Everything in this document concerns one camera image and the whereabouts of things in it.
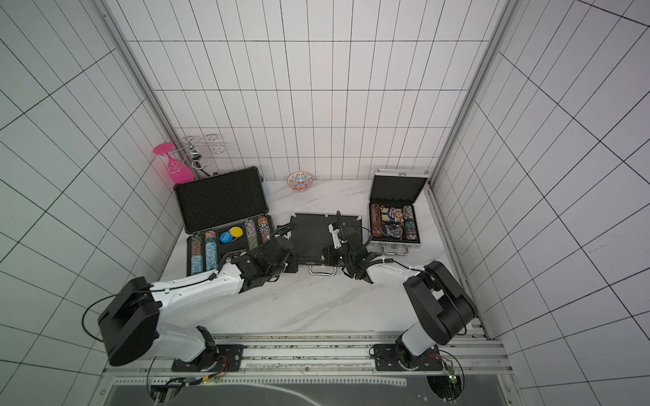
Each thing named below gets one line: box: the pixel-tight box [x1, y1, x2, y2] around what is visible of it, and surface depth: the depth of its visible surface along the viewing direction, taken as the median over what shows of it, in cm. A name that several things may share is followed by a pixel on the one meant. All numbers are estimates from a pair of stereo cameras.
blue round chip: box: [219, 230, 233, 244], surface depth 97 cm
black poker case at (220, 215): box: [172, 165, 274, 277], surface depth 100 cm
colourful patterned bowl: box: [286, 170, 314, 193], surface depth 120 cm
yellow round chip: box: [230, 226, 244, 238], surface depth 98 cm
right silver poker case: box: [366, 168, 430, 257], surface depth 102 cm
